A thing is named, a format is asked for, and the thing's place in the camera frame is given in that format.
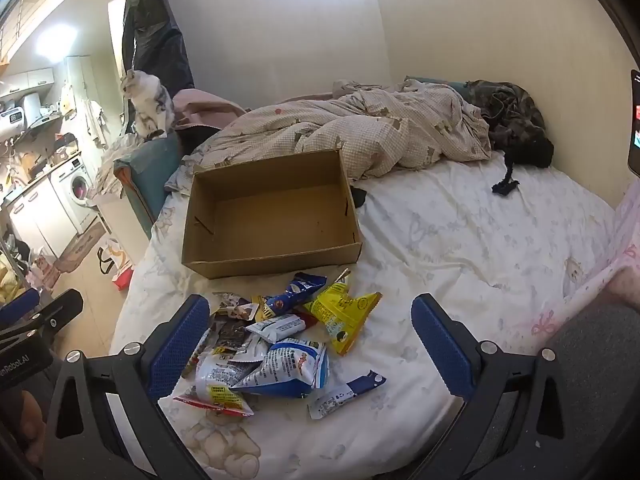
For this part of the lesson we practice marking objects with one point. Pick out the teal pillow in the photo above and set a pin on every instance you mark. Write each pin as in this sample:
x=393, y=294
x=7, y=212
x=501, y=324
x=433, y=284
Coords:
x=435, y=81

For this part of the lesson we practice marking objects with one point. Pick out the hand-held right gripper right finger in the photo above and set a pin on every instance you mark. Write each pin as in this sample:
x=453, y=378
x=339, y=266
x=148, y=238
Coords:
x=442, y=345

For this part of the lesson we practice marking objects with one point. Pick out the white water heater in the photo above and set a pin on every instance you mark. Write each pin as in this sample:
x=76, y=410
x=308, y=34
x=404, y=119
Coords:
x=12, y=120

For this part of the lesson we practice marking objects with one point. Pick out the grey and white cat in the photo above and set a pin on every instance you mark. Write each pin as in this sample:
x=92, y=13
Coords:
x=147, y=100

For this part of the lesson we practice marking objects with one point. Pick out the white hanging towel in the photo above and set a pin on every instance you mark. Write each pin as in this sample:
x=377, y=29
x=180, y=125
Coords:
x=95, y=120

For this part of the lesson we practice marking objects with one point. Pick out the white printed bed sheet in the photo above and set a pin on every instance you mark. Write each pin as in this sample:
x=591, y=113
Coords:
x=450, y=240

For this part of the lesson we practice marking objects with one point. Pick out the yellow snack packet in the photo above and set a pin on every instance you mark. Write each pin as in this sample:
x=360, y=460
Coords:
x=342, y=312

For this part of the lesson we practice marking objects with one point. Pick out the black phone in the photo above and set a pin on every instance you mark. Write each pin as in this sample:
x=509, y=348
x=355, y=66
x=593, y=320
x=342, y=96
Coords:
x=635, y=125

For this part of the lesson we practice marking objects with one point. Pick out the white and blue snack packet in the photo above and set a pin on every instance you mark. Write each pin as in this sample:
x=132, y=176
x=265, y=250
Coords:
x=287, y=365

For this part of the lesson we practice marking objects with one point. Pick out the small black cloth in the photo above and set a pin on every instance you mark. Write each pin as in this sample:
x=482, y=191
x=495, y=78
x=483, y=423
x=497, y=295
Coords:
x=359, y=196

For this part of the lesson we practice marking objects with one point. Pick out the person's grey trousers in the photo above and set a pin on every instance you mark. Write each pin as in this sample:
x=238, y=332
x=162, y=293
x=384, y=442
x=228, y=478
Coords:
x=595, y=350

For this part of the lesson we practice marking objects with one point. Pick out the dark brown blanket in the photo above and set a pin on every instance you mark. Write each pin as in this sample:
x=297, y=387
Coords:
x=505, y=105

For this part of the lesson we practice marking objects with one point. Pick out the pile of snack packets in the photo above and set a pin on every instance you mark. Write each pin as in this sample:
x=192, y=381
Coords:
x=280, y=327

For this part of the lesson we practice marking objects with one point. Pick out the beige checked quilt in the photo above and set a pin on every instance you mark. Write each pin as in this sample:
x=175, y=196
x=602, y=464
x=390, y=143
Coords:
x=350, y=130

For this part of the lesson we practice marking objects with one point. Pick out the brown doormat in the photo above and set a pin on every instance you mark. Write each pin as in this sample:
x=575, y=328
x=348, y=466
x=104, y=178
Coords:
x=80, y=250

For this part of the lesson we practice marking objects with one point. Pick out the white washing machine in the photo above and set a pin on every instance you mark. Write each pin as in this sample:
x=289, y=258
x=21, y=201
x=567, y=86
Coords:
x=75, y=195

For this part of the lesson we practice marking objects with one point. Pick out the white wall cabinets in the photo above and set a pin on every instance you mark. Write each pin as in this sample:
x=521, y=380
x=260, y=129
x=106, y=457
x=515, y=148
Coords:
x=35, y=77

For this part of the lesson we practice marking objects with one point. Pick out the pile of light cloths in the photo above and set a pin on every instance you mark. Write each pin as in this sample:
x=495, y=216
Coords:
x=112, y=165

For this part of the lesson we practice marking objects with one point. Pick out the red box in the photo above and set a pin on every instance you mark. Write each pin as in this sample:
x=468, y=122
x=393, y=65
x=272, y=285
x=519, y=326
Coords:
x=122, y=280

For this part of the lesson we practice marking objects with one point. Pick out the tall white cabinet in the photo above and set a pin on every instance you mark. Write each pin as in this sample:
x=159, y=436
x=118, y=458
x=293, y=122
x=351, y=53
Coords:
x=82, y=80

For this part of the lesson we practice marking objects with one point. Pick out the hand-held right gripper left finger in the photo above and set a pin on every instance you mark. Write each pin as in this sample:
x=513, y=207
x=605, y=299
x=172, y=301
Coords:
x=177, y=345

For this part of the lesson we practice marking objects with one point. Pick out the dark hanging jacket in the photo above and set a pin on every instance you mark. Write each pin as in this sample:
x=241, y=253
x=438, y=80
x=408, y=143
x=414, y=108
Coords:
x=155, y=35

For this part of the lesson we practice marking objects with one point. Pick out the white base cabinet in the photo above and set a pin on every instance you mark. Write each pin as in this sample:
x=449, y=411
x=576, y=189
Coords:
x=40, y=220

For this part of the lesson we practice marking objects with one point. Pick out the pink bow print blanket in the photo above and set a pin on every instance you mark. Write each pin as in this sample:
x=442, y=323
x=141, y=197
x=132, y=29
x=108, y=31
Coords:
x=630, y=230

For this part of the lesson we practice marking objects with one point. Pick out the white shopping bag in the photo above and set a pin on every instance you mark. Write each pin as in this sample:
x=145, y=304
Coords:
x=112, y=255

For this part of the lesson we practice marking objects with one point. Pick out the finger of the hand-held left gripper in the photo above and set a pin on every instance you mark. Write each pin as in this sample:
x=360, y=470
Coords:
x=60, y=310
x=20, y=305

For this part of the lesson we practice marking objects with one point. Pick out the brown cardboard box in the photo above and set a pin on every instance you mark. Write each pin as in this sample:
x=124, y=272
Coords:
x=280, y=215

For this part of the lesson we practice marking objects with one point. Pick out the white range hood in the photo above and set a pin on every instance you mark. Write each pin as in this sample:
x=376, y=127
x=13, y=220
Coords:
x=31, y=107

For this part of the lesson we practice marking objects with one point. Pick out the teal padded headboard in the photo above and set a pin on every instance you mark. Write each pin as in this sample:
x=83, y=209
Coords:
x=150, y=175

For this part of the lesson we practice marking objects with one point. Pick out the person's left hand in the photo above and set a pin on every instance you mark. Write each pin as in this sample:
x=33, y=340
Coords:
x=26, y=412

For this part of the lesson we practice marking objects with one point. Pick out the white red-edged snack packet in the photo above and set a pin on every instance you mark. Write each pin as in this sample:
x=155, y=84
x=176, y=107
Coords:
x=215, y=380

